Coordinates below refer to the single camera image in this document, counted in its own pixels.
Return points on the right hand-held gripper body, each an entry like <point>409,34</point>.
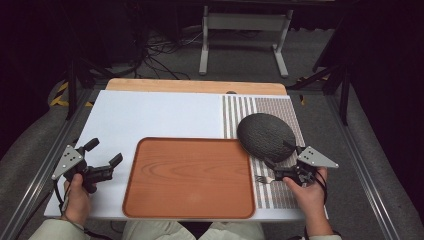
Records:
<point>315,158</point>

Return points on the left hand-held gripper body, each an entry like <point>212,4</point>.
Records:
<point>74,165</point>

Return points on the dark oval plate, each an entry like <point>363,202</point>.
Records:
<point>265,135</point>

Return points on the person's left hand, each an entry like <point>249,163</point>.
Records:
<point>78,200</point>

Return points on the person's right hand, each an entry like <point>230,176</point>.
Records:
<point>310,196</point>

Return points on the metal fork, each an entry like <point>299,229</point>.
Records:
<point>265,179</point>

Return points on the striped woven placemat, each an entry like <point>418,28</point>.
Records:
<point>276,108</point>

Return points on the yellow black floor tape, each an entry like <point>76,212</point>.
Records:
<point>60,96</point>

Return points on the white table cover board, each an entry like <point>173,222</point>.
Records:
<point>150,113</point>

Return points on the black tripod stand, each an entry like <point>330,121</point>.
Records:
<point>71,90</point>
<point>345,96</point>

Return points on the brown wooden tray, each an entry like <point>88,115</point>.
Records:
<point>190,180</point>

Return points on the person's legs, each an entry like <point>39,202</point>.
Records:
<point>156,231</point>

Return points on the white metal stand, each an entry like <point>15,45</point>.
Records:
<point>245,22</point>

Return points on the aluminium rail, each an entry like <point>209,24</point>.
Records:
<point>361,166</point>
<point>40,168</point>

